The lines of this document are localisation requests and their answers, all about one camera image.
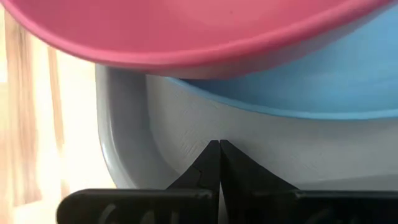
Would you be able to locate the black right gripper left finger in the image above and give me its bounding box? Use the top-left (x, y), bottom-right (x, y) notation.
top-left (167, 139), bottom-right (221, 191)

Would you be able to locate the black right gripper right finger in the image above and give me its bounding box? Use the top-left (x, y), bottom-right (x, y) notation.
top-left (220, 139), bottom-right (299, 224)

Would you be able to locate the blue plate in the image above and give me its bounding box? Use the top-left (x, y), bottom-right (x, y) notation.
top-left (167, 2), bottom-right (398, 121)

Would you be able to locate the pink bowl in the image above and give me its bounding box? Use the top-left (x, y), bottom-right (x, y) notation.
top-left (0, 0), bottom-right (394, 80)

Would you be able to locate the grey plastic tray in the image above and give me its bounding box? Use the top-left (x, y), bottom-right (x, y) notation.
top-left (94, 63), bottom-right (398, 192)

